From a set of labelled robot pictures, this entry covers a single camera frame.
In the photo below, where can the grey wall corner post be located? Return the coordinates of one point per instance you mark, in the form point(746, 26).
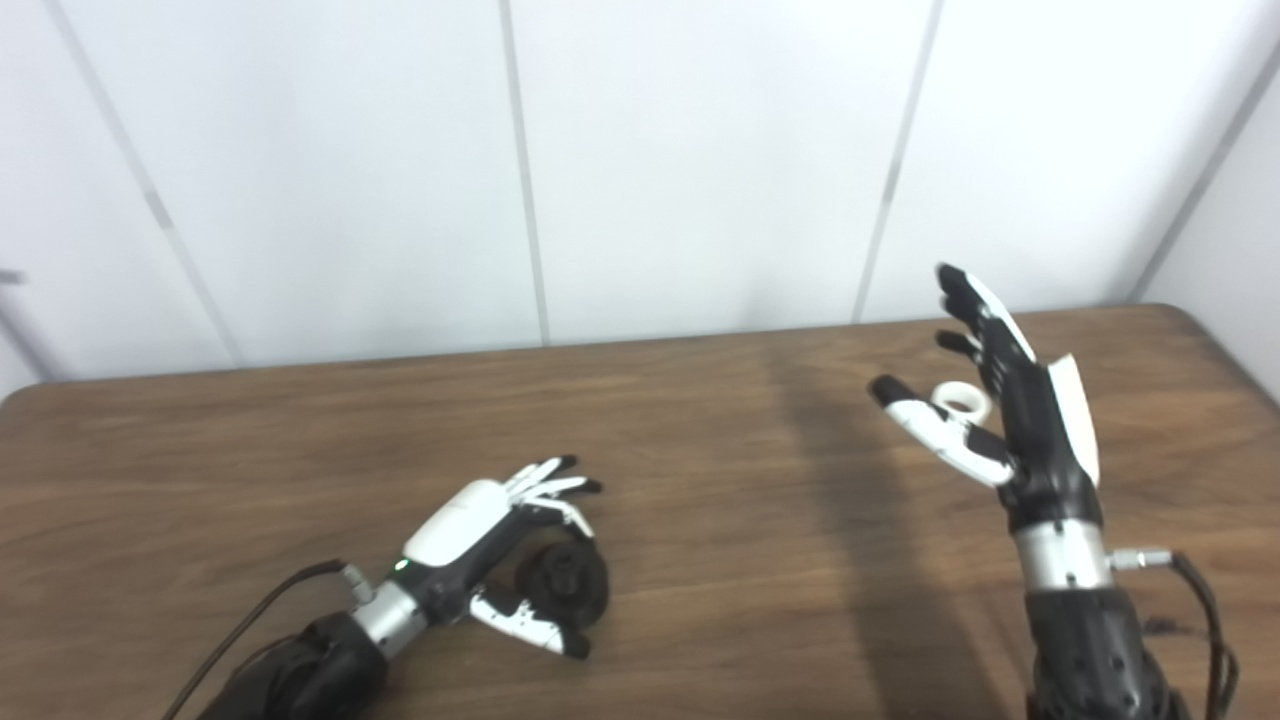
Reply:
point(130, 170)

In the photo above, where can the round black part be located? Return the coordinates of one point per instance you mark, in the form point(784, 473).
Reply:
point(575, 590)

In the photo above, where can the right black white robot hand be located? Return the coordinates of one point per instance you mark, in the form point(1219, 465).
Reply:
point(1040, 440)

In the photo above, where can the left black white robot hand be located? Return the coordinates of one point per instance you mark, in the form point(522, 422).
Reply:
point(455, 530)

